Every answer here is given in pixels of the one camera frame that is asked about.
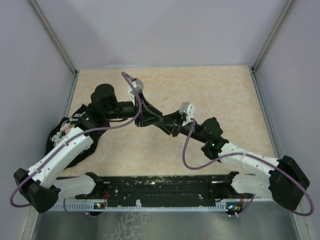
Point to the black floral printed cloth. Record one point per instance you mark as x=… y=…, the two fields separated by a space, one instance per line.
x=74 y=138

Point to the aluminium frame corner post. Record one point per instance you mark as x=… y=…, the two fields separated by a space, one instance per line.
x=53 y=36
x=273 y=34

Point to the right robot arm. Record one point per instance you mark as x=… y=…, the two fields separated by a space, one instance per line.
x=278 y=178

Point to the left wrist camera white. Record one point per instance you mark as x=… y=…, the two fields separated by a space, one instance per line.
x=138 y=85

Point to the aluminium frame corner post left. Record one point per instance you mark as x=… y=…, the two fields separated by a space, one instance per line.
x=53 y=36

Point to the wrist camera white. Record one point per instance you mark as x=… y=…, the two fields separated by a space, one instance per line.
x=138 y=85
x=186 y=110

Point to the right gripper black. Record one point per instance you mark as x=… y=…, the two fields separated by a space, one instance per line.
x=172 y=129

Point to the white slotted cable duct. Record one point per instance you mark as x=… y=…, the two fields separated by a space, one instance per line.
x=93 y=206

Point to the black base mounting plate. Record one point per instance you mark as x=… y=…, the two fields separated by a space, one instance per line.
x=164 y=191

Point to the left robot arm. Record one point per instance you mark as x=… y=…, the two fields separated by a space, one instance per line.
x=39 y=184

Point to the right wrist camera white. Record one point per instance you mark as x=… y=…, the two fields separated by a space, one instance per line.
x=186 y=110

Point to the aluminium frame corner post right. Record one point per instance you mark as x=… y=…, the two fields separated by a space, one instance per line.
x=273 y=34

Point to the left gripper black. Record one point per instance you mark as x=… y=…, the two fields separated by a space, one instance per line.
x=148 y=110

